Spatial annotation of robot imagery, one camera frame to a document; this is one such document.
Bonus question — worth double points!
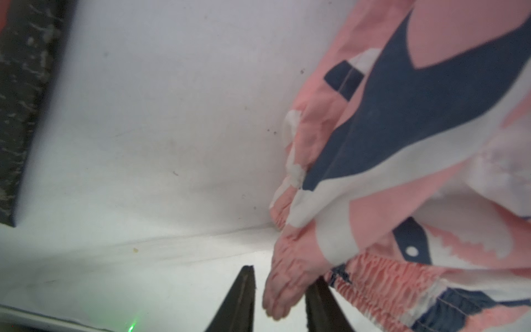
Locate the pink shark print shorts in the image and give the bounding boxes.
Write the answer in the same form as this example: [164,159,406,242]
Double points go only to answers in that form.
[263,1,530,331]

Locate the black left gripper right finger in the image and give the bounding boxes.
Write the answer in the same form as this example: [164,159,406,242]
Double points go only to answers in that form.
[305,277,355,332]

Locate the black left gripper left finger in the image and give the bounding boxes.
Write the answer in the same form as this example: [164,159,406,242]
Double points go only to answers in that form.
[205,266,256,332]

